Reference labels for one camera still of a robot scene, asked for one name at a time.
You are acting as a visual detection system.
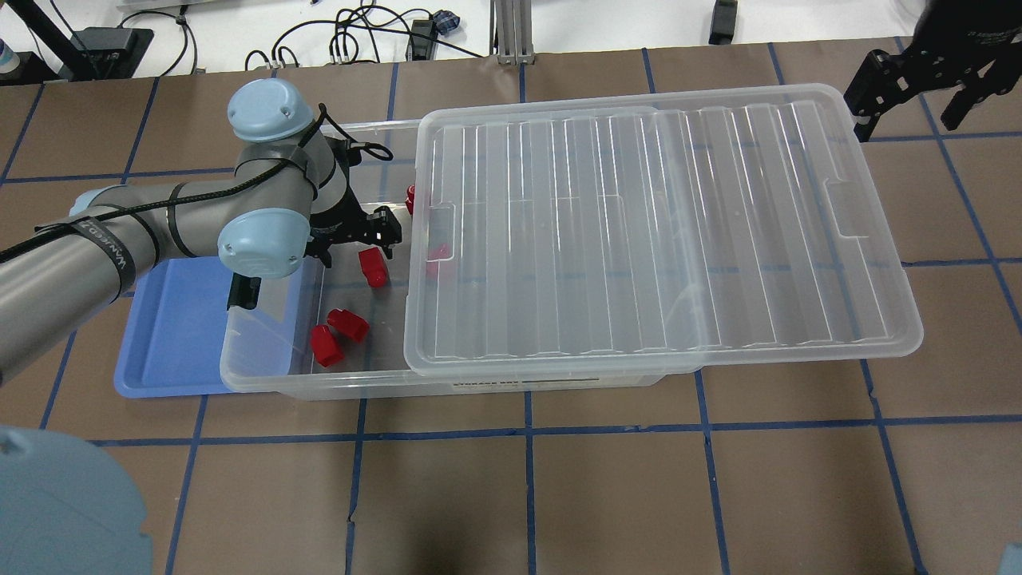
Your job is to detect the clear plastic box lid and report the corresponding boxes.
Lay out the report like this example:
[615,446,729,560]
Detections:
[404,83,923,381]

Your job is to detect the black power adapter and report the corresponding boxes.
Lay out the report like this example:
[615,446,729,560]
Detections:
[707,0,739,45]

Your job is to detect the clear plastic storage box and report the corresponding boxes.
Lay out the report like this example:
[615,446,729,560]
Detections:
[220,119,658,401]

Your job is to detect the black box latch handle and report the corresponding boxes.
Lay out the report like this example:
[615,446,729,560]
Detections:
[227,273,262,312]

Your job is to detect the red block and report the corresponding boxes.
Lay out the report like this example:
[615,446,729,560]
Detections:
[358,247,390,290]
[327,309,371,343]
[425,243,453,281]
[310,324,346,368]

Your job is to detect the blue plastic tray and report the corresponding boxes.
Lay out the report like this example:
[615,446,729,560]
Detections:
[113,260,312,399]

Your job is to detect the red block far corner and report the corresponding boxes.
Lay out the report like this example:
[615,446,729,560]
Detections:
[405,184,416,215]

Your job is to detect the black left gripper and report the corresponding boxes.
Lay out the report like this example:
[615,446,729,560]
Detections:
[304,172,399,269]

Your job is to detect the aluminium frame post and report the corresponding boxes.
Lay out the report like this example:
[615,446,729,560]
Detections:
[489,0,536,65]

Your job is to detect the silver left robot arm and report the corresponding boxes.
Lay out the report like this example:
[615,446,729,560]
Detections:
[1,77,402,383]

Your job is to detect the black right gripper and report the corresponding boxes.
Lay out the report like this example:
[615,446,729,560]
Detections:
[844,1,1021,143]

